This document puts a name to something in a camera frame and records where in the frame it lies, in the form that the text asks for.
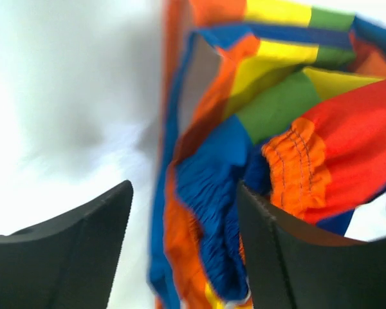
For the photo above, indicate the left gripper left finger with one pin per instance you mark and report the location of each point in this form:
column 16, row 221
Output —
column 68, row 261

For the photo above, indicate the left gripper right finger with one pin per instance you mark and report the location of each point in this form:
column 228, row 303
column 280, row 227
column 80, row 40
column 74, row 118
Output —
column 292, row 264

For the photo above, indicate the rainbow striped shorts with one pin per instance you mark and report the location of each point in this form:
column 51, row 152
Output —
column 289, row 98

